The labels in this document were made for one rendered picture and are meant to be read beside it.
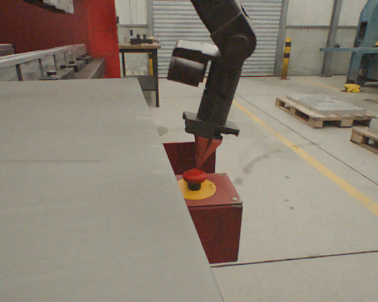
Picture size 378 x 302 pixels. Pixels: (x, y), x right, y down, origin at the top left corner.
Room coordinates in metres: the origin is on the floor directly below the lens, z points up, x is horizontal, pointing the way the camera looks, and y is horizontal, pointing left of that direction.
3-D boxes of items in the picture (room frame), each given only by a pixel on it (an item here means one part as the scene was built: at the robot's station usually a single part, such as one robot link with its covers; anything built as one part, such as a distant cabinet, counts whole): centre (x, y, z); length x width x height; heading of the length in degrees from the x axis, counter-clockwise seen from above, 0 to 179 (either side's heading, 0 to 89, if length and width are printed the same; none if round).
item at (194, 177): (0.41, -0.02, 0.79); 0.04 x 0.04 x 0.04
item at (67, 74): (0.98, 0.42, 0.89); 0.30 x 0.05 x 0.03; 12
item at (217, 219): (0.46, 0.00, 0.75); 0.20 x 0.16 x 0.18; 6
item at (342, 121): (3.81, -1.91, 0.07); 1.20 x 0.80 x 0.14; 5
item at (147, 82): (5.09, 0.79, 0.75); 1.80 x 0.75 x 1.50; 7
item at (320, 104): (3.81, -1.91, 0.17); 0.99 x 0.63 x 0.05; 5
